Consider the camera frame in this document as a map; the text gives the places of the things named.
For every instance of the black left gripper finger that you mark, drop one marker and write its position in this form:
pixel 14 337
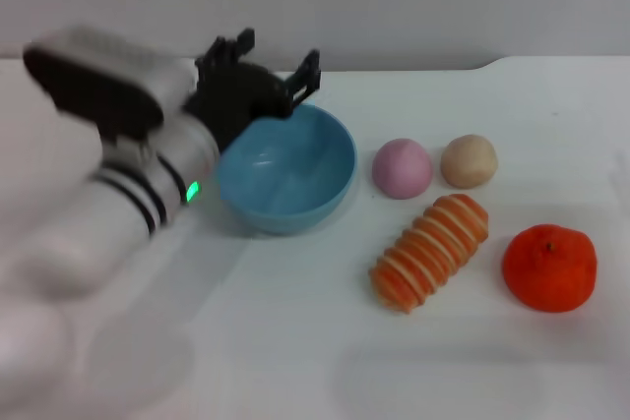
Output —
pixel 231 48
pixel 305 78

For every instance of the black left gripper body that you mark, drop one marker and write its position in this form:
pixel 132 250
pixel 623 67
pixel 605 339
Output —
pixel 231 95

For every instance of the blue plastic bowl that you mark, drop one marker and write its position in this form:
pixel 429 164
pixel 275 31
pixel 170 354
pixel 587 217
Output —
pixel 290 174

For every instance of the orange toy mandarin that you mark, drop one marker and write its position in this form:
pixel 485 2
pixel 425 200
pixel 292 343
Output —
pixel 548 267

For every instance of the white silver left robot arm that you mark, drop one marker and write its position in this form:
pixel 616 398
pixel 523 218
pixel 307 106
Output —
pixel 59 243

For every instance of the pink round bun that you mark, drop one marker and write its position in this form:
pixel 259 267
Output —
pixel 402 169

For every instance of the beige round bun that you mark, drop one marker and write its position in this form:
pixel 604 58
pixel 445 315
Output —
pixel 468 162

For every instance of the orange striped bread loaf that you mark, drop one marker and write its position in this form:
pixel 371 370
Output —
pixel 428 253

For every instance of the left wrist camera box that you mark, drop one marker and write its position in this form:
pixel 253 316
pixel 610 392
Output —
pixel 98 80

